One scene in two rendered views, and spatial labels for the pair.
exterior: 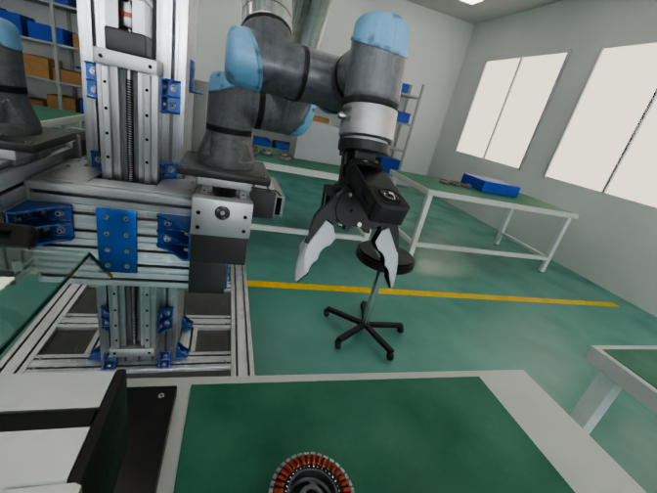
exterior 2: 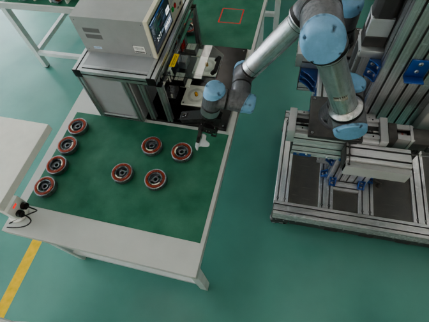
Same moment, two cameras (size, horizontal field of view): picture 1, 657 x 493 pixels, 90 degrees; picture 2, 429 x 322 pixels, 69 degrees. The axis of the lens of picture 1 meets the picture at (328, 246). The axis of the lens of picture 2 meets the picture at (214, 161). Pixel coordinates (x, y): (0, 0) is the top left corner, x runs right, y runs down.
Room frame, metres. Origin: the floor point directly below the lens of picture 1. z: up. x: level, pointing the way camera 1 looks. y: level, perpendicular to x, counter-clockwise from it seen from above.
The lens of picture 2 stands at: (0.98, -0.63, 2.17)
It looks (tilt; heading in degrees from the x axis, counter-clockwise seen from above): 60 degrees down; 131
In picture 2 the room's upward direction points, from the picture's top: 10 degrees counter-clockwise
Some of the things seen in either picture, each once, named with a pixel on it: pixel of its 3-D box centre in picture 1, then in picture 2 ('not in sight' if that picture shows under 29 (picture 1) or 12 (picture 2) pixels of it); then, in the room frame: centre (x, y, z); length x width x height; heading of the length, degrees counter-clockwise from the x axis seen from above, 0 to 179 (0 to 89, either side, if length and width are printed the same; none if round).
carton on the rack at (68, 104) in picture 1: (67, 106); not in sight; (5.33, 4.52, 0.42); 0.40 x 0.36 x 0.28; 19
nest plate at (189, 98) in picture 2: not in sight; (196, 96); (0.13, 0.31, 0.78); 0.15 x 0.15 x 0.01; 19
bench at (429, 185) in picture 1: (469, 222); not in sight; (3.81, -1.54, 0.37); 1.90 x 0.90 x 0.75; 109
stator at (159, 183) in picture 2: not in sight; (156, 179); (0.25, -0.25, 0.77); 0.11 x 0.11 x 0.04
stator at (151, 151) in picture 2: not in sight; (152, 146); (0.11, -0.10, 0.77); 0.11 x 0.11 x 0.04
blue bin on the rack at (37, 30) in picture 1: (53, 34); not in sight; (5.29, 4.61, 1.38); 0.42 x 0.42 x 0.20; 17
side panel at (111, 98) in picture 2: not in sight; (113, 98); (-0.19, -0.01, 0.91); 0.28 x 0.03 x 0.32; 19
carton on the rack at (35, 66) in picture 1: (41, 67); not in sight; (5.23, 4.79, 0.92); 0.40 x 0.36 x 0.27; 16
